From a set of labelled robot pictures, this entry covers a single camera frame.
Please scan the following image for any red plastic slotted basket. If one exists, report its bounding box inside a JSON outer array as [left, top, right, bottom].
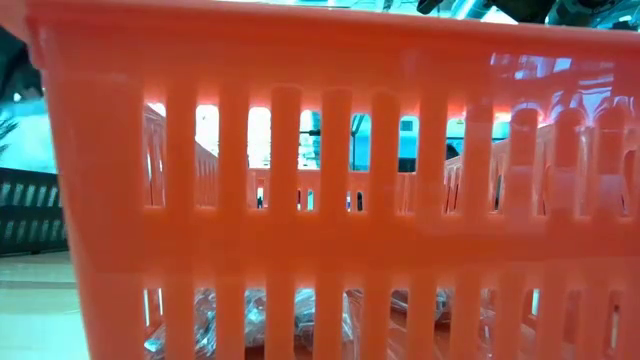
[[24, 0, 640, 360]]

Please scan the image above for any black plastic slotted basket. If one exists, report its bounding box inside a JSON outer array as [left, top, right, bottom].
[[0, 167, 70, 257]]

